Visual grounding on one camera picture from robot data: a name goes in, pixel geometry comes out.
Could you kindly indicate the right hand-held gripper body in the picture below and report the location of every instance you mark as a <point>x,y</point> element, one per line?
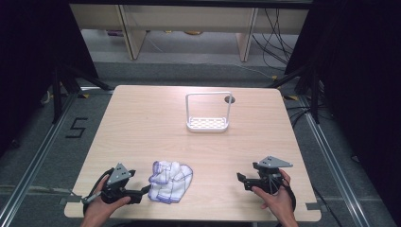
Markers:
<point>268,176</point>

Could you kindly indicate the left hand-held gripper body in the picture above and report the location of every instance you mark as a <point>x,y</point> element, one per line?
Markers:
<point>117,176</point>

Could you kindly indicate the white cloth with purple lines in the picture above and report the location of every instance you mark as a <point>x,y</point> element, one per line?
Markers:
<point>170,183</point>

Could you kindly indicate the person's right hand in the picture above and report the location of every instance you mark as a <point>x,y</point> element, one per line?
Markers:
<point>277,201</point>

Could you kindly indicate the person's left hand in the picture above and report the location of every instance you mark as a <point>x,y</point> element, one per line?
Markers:
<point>101,208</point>

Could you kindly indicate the black metal stand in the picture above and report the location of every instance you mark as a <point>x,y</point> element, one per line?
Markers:
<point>57,94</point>
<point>315,94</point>

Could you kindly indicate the purple object under bench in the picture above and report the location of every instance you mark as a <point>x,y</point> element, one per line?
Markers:
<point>115,32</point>

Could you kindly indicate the gold round object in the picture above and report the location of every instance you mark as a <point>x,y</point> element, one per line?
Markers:
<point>193,32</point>

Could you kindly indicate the dark curtain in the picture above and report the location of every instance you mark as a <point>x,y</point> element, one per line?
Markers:
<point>34,47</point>
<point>362,63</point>

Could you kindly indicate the beige wooden bench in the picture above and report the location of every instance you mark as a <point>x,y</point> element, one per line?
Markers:
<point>189,15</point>

